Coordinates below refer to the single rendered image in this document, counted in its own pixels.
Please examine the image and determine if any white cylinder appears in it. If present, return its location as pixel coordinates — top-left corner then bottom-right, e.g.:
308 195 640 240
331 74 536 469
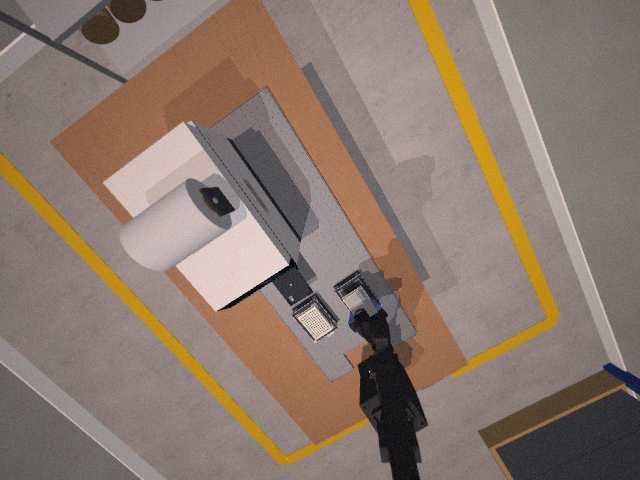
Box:
119 178 232 271

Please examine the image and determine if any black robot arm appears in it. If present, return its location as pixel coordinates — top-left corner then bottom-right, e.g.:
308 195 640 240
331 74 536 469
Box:
354 308 422 480

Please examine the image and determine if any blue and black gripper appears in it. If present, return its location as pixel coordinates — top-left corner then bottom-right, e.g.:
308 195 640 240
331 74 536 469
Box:
348 298 388 337

